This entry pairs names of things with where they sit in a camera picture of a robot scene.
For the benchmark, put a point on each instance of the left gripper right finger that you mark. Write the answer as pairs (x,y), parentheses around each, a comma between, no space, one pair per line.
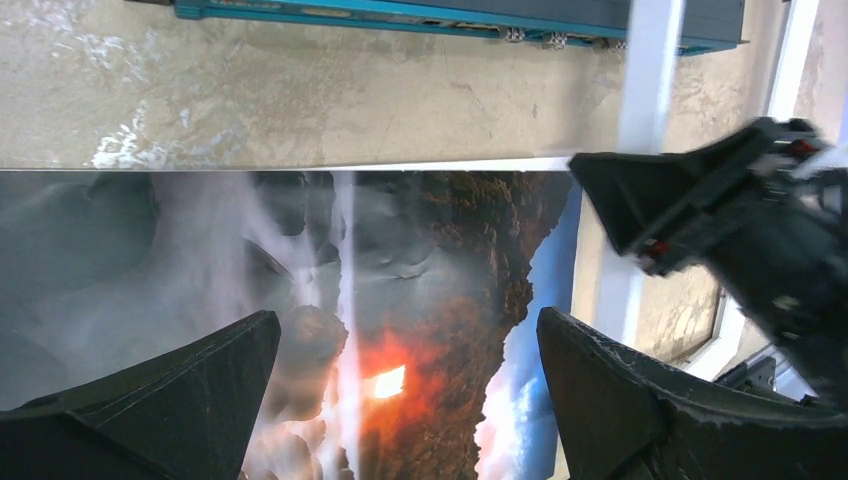
(622,414)

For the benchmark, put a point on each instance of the white picture frame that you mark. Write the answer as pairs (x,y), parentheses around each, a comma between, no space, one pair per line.
(653,33)

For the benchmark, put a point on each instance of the dark network switch box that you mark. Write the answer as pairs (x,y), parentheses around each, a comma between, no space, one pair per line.
(552,24)

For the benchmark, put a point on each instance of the landscape photo print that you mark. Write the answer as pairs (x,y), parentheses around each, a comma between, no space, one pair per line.
(407,302)

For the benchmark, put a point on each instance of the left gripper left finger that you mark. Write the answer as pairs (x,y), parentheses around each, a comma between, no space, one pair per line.
(186,414)

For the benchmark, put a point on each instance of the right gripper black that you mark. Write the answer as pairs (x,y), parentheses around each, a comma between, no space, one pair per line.
(783,255)

